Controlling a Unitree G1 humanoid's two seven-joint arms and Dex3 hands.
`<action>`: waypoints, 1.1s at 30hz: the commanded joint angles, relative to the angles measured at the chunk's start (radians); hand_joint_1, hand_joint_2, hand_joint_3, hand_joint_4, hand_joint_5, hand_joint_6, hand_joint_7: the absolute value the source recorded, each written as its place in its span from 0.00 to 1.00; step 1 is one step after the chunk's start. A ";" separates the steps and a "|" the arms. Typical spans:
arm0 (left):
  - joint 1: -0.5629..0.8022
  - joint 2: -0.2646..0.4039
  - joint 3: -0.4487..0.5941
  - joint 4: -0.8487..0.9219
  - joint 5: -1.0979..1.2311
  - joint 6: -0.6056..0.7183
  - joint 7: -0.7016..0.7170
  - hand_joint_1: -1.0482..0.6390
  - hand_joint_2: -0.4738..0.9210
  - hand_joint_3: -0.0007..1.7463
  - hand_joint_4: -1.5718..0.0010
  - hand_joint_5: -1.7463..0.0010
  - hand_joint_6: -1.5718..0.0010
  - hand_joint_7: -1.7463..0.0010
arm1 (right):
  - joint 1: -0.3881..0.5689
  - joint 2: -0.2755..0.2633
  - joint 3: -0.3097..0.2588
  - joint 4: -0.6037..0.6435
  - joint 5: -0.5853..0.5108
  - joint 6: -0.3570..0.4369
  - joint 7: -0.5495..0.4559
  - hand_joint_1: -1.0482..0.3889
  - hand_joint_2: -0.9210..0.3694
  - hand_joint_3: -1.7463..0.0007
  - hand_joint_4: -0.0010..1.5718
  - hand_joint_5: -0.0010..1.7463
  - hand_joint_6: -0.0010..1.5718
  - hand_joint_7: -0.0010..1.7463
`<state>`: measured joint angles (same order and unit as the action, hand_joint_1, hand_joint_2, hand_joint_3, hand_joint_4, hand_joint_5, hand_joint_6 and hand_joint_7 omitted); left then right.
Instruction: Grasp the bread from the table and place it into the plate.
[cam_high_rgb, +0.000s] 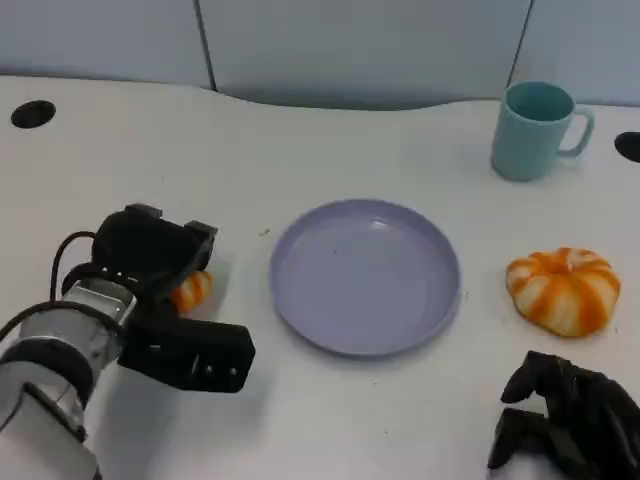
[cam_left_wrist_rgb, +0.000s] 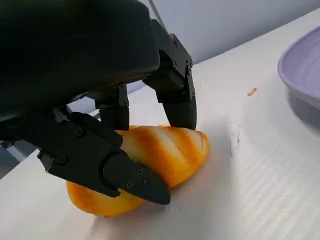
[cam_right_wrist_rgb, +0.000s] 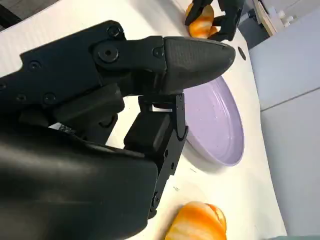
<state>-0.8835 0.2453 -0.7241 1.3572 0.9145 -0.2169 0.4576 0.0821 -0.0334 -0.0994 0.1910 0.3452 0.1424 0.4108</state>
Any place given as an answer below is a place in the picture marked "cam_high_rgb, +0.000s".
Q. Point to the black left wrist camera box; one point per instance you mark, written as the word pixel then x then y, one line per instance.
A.
pixel 190 352

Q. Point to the orange white toy bread roll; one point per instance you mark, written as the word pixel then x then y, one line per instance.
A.
pixel 192 295
pixel 562 295

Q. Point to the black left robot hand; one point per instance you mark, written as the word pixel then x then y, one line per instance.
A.
pixel 145 247

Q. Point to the lilac plate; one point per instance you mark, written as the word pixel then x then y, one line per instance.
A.
pixel 365 280

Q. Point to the pale green mug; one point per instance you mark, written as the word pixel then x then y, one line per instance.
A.
pixel 525 147

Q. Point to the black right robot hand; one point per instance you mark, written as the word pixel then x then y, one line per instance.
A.
pixel 595 430

